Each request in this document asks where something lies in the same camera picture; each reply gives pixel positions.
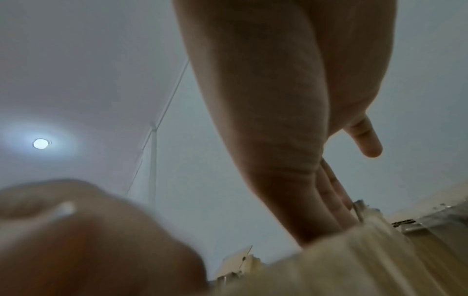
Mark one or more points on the round ceiling light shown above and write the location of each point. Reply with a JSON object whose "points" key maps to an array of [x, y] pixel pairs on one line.
{"points": [[41, 143]]}

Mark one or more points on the person's right hand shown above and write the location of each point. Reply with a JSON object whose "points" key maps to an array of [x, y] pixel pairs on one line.
{"points": [[274, 86]]}

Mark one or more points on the paper box with notched rim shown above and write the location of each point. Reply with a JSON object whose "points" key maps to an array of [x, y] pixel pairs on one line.
{"points": [[347, 260]]}

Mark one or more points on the person's left hand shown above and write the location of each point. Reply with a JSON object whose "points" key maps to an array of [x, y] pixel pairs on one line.
{"points": [[91, 245]]}

